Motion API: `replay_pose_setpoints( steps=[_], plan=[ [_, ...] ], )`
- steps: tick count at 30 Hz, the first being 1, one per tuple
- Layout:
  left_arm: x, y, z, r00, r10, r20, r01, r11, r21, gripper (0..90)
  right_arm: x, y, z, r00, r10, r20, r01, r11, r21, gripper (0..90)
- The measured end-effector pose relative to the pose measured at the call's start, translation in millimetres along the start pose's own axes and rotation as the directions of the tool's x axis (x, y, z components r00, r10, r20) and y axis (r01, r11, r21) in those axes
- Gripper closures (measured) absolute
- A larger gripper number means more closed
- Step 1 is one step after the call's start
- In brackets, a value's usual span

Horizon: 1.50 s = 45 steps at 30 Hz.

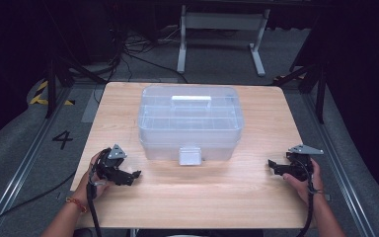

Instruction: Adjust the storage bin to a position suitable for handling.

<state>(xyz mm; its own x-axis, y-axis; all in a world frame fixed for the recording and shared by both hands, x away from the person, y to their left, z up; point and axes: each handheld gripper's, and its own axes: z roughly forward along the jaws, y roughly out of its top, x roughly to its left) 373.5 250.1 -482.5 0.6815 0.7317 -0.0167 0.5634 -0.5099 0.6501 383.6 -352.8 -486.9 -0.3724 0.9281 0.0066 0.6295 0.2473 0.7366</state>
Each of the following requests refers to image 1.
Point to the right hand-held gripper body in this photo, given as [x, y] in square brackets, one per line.
[301, 168]

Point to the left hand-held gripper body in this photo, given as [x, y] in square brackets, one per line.
[110, 168]

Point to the clear plastic storage box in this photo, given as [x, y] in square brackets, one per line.
[190, 128]

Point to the person's right hand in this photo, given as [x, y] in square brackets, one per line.
[314, 189]

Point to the person's left hand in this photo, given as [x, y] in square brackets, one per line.
[90, 191]

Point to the black tripod stand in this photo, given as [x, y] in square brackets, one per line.
[320, 98]
[51, 89]

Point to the yellow black hazard tape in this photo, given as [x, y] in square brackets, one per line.
[37, 98]

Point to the grey metal stand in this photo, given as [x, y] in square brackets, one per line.
[223, 21]

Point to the grey metal floor rail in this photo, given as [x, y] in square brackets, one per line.
[26, 161]
[339, 164]

